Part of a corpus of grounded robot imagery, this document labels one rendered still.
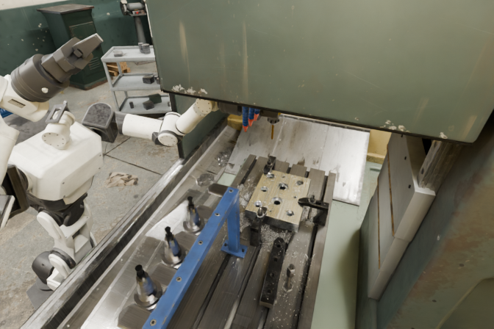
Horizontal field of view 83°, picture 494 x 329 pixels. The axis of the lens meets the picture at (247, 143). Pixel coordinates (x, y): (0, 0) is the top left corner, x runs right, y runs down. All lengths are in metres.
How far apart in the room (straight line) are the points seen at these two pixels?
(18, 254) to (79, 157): 1.78
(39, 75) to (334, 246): 1.43
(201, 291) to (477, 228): 0.83
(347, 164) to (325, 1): 1.53
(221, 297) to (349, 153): 1.29
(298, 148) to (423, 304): 1.30
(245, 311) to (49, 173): 0.78
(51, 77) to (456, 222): 0.91
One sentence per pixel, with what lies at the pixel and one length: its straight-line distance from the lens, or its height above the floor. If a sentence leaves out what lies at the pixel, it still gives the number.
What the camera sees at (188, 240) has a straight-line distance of 0.86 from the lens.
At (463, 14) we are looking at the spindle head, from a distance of 0.54.
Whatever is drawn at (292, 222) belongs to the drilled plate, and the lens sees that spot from 1.19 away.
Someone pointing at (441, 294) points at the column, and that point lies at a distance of 0.90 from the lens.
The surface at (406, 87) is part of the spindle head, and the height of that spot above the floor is 1.70.
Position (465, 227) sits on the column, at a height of 1.44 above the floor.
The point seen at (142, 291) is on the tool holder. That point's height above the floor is 1.26.
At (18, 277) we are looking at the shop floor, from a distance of 2.70.
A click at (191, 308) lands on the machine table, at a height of 0.90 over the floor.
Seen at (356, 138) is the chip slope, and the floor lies 0.82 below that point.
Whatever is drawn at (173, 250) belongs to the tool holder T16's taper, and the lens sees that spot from 0.79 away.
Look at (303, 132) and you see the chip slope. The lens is 2.07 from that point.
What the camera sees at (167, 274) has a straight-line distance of 0.81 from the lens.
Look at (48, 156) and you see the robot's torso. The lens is 1.12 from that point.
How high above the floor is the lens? 1.89
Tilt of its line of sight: 35 degrees down
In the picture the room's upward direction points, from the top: straight up
